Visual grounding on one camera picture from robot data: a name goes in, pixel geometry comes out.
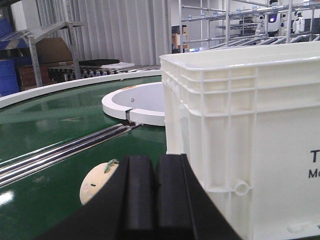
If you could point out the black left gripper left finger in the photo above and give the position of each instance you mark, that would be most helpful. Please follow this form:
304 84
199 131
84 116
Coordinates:
122 209

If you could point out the brown cardboard box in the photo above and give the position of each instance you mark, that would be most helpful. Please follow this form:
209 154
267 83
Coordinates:
53 50

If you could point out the white plastic tote box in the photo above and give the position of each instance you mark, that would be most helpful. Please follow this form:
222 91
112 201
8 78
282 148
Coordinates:
248 119

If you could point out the steel roller bars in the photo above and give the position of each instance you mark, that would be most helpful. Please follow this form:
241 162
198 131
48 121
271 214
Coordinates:
28 166

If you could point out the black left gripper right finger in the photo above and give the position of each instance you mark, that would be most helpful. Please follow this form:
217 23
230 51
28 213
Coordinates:
184 210

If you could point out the blue storage crate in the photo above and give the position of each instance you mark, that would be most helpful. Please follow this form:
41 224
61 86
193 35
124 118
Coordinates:
8 77

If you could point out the metal shelving rack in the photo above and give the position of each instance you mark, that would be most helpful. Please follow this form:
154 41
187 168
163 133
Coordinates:
218 24

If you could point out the cream round plush toy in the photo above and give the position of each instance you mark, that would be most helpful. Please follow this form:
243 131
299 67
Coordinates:
96 179

